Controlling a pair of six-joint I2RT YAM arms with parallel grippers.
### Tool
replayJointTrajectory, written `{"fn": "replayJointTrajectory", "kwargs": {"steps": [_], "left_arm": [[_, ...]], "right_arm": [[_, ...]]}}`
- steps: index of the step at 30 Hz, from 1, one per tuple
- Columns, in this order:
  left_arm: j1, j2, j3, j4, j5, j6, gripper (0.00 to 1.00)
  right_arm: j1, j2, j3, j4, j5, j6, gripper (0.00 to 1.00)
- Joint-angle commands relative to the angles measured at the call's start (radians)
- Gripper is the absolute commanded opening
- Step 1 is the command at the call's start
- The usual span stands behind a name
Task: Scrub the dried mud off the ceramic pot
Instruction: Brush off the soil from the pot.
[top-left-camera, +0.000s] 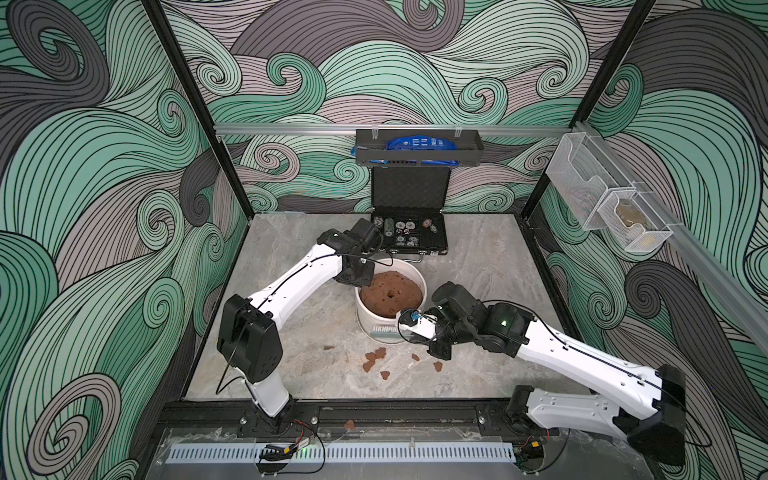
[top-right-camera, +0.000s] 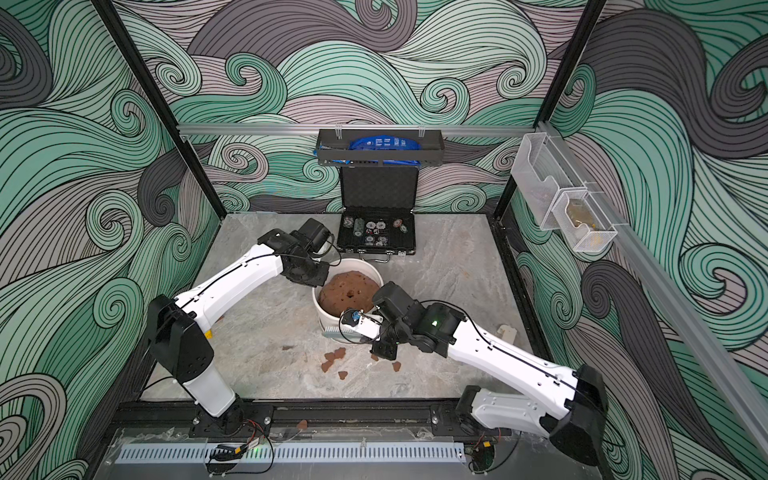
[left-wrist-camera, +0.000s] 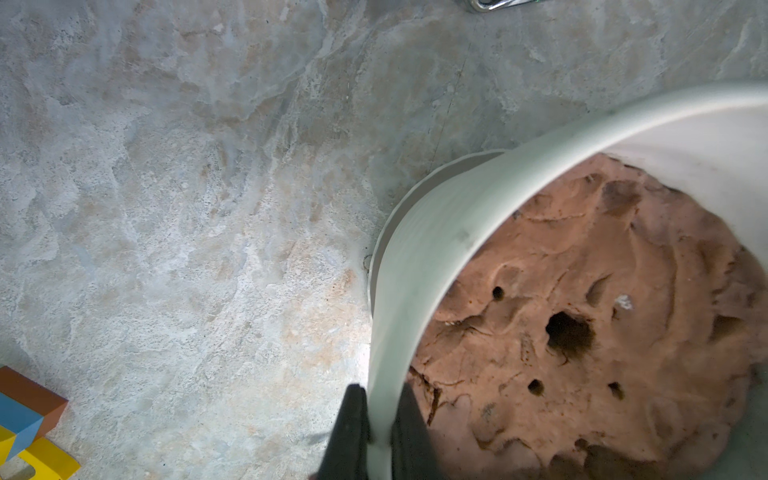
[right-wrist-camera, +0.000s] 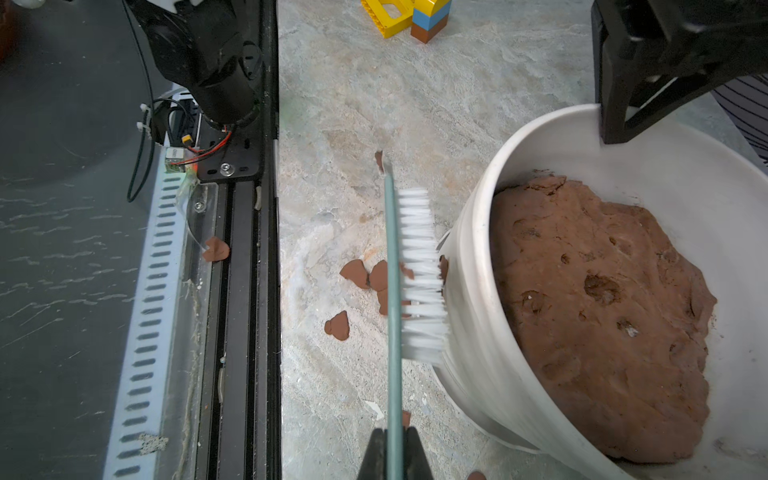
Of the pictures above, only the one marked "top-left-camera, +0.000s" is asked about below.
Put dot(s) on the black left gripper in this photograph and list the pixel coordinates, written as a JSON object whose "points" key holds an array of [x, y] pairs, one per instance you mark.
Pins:
{"points": [[366, 281]]}

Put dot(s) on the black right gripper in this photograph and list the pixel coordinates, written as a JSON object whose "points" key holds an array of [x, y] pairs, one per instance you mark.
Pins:
{"points": [[444, 347]]}

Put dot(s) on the white ceramic pot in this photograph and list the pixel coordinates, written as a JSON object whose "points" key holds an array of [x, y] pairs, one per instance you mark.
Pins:
{"points": [[380, 329]]}

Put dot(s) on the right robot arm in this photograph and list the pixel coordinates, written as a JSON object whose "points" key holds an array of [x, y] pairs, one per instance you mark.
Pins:
{"points": [[644, 406]]}

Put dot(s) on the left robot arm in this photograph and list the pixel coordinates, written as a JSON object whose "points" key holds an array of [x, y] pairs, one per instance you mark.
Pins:
{"points": [[249, 333]]}

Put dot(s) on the brown mud in pot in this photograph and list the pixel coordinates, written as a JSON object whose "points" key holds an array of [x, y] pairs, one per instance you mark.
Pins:
{"points": [[390, 293]]}

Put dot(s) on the black poker chip case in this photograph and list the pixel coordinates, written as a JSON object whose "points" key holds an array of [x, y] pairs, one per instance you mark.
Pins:
{"points": [[407, 208]]}

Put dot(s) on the blue item in tray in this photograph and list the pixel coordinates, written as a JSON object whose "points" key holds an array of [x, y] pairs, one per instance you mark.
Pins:
{"points": [[423, 144]]}

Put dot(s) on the small clear plastic bin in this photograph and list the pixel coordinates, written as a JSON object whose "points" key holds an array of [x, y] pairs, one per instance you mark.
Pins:
{"points": [[631, 223]]}

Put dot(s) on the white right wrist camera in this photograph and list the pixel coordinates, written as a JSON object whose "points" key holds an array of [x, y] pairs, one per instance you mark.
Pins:
{"points": [[416, 327]]}

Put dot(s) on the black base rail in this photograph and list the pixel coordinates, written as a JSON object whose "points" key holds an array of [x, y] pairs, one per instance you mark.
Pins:
{"points": [[489, 417]]}

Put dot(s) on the black wall shelf tray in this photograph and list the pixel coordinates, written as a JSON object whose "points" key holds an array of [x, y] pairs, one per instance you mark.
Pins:
{"points": [[370, 147]]}

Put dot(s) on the white perforated cable duct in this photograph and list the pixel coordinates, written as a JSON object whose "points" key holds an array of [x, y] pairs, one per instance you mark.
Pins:
{"points": [[348, 452]]}

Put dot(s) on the clear plastic wall bin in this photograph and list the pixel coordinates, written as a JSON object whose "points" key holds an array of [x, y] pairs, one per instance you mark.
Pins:
{"points": [[581, 179]]}

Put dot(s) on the side aluminium rail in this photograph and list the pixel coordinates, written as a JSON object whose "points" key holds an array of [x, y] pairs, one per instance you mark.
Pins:
{"points": [[660, 200]]}

